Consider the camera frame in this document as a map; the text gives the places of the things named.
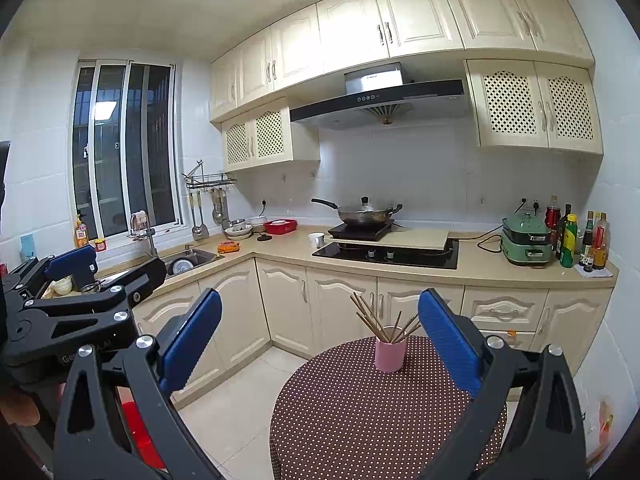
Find pink paper cup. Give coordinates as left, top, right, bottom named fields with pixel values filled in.
left=374, top=326, right=408, bottom=374

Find person left hand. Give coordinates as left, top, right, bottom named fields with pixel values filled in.
left=0, top=389, right=40, bottom=427

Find red plastic stool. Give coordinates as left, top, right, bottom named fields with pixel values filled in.
left=122, top=400, right=165, bottom=469

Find chrome faucet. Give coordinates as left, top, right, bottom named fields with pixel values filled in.
left=129, top=210, right=157, bottom=257

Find stainless steel sink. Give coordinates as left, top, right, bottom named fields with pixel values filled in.
left=160, top=246, right=221, bottom=276

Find window with bars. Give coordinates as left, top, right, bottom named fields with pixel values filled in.
left=70, top=60, right=181, bottom=242

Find hanging ladle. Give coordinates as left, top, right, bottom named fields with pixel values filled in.
left=189, top=191, right=209, bottom=240

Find orange sponge box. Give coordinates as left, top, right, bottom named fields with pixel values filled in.
left=217, top=240, right=241, bottom=255

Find stacked white bowls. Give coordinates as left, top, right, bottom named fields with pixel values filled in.
left=224, top=219, right=253, bottom=240

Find green oil bottle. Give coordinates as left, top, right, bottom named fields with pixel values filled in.
left=560, top=214, right=577, bottom=268

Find dark soy sauce bottle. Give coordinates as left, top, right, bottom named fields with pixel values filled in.
left=579, top=210, right=594, bottom=266

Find green electric cooker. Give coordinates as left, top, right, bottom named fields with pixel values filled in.
left=500, top=211, right=552, bottom=266

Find brown polka dot tablecloth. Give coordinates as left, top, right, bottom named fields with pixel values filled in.
left=269, top=335, right=509, bottom=480

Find lower cream cabinets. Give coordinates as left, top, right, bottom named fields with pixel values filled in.
left=134, top=258, right=612, bottom=406

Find cream cabinets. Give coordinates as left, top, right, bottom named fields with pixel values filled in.
left=210, top=0, right=603, bottom=171
left=134, top=258, right=612, bottom=406

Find black glass stovetop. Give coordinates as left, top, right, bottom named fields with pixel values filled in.
left=312, top=238, right=459, bottom=270

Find red plastic container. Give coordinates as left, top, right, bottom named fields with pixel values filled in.
left=264, top=219, right=297, bottom=235

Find dark glass bottle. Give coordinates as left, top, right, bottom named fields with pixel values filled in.
left=554, top=204, right=572, bottom=260

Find orange sauce bottle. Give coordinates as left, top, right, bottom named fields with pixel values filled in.
left=592, top=211, right=610, bottom=270

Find red cap sauce bottle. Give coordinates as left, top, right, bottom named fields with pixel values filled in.
left=544, top=195, right=561, bottom=246

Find beige cutting board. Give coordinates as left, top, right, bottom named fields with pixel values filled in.
left=334, top=229, right=449, bottom=250

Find white mug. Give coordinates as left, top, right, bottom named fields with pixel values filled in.
left=308, top=232, right=326, bottom=250

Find black induction cooker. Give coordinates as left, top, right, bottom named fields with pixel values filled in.
left=328, top=221, right=394, bottom=242

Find black wok with lid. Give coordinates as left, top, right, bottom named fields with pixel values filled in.
left=310, top=196, right=404, bottom=226

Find upper cream cabinets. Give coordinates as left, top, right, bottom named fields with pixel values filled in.
left=210, top=0, right=603, bottom=171

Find black range hood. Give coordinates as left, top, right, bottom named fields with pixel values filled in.
left=290, top=63, right=470, bottom=130

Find wall utensil rack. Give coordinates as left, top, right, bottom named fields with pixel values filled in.
left=182, top=159, right=236, bottom=191

